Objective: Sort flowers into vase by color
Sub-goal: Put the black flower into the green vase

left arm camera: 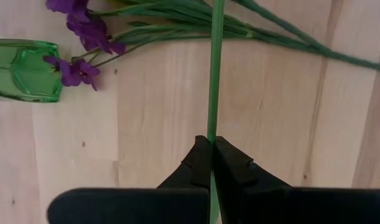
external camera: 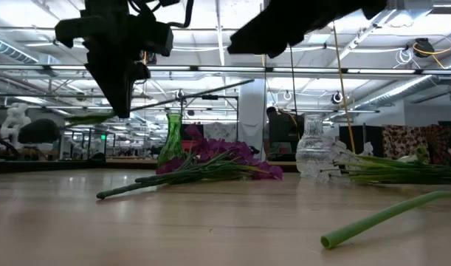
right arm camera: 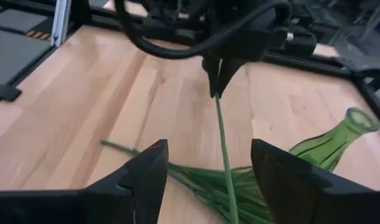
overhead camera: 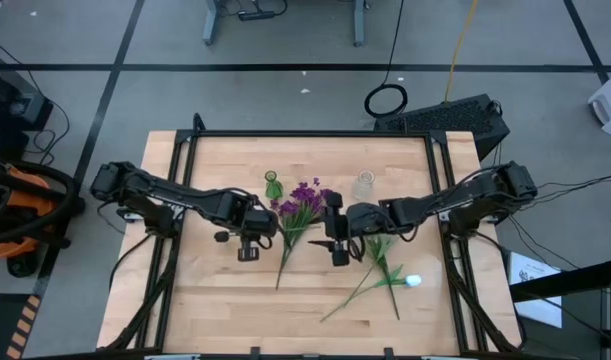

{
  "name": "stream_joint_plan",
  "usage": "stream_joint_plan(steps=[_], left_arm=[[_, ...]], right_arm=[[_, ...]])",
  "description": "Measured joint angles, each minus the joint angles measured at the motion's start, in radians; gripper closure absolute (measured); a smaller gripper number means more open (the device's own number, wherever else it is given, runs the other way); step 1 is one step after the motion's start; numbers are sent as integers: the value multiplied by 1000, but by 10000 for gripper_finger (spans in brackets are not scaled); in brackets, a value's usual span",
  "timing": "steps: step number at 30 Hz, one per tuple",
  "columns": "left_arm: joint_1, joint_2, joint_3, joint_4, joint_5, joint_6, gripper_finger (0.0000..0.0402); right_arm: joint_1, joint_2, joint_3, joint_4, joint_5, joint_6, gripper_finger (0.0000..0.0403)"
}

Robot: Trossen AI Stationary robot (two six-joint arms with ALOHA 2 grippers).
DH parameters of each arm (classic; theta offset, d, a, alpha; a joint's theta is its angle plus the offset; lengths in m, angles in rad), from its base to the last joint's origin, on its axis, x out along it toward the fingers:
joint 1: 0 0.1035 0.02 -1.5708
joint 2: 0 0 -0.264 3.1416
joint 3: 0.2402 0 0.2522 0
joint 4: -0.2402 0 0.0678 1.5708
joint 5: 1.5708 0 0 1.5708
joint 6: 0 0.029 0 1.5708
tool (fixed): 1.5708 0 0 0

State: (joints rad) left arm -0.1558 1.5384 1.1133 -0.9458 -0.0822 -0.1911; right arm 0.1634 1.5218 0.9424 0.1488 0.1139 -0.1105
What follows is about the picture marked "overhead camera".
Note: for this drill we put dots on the grey desk leg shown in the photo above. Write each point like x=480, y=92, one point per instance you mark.
x=359, y=25
x=212, y=22

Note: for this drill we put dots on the white small-blossom flower bunch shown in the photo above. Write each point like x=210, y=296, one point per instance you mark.
x=382, y=250

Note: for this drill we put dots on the black power strip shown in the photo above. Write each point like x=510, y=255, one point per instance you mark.
x=256, y=15

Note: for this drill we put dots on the green glass vase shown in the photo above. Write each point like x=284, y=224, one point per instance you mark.
x=274, y=191

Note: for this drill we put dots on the purple artificial flower bunch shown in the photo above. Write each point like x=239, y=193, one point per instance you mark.
x=305, y=192
x=287, y=207

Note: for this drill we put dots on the black metal table frame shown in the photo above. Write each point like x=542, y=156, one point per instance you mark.
x=210, y=133

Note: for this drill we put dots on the black mat with orange stripes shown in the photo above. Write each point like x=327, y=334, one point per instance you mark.
x=5, y=330

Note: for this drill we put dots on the black metal beam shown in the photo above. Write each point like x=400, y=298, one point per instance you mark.
x=575, y=277

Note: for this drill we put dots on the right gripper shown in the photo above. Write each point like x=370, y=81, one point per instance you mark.
x=336, y=225

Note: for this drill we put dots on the black computer tower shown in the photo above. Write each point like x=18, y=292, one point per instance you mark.
x=450, y=117

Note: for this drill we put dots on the clear glass vase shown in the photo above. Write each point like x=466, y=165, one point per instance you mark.
x=364, y=187

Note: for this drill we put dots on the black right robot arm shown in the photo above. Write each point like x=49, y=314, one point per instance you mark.
x=460, y=192

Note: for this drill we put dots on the black equipment box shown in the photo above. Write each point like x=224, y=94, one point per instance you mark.
x=10, y=107

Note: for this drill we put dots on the silver aluminium extrusion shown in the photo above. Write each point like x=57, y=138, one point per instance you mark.
x=172, y=357
x=442, y=358

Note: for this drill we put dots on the white paper sheet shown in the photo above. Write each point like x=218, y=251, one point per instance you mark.
x=540, y=312

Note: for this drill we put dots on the black camera bracket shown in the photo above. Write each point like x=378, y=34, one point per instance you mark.
x=255, y=353
x=389, y=353

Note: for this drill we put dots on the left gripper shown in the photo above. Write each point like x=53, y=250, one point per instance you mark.
x=262, y=224

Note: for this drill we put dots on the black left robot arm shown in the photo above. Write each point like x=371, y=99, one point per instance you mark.
x=185, y=192

